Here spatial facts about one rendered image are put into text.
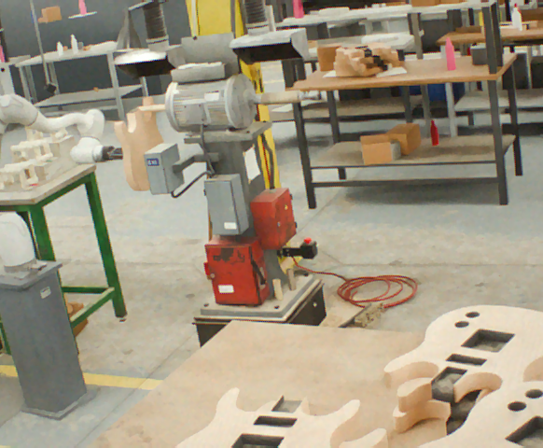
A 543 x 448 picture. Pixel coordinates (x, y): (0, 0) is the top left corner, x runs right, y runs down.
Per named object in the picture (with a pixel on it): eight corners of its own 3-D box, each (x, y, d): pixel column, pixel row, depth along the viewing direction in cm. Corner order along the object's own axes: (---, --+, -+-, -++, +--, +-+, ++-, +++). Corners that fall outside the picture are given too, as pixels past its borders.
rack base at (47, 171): (64, 173, 492) (61, 156, 489) (47, 182, 478) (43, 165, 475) (27, 175, 503) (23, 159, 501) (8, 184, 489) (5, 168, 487)
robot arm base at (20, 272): (27, 281, 403) (24, 270, 401) (-5, 277, 415) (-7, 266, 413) (54, 265, 417) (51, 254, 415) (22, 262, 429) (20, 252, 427)
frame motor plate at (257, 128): (273, 126, 437) (271, 119, 436) (252, 140, 417) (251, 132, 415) (207, 131, 452) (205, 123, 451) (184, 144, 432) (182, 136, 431)
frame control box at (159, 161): (219, 190, 431) (209, 137, 423) (198, 205, 413) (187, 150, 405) (174, 191, 442) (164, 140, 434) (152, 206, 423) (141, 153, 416)
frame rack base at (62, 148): (80, 164, 504) (74, 134, 499) (64, 173, 491) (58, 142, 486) (42, 166, 516) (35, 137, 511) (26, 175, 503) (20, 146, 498)
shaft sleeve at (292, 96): (298, 88, 411) (296, 99, 410) (302, 93, 416) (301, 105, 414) (261, 91, 419) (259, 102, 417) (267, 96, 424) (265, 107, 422)
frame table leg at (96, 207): (129, 318, 526) (94, 170, 499) (124, 322, 521) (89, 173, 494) (121, 318, 528) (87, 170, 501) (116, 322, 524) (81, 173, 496)
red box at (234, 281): (271, 295, 444) (258, 224, 433) (260, 306, 434) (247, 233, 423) (225, 294, 455) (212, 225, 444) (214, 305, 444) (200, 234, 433)
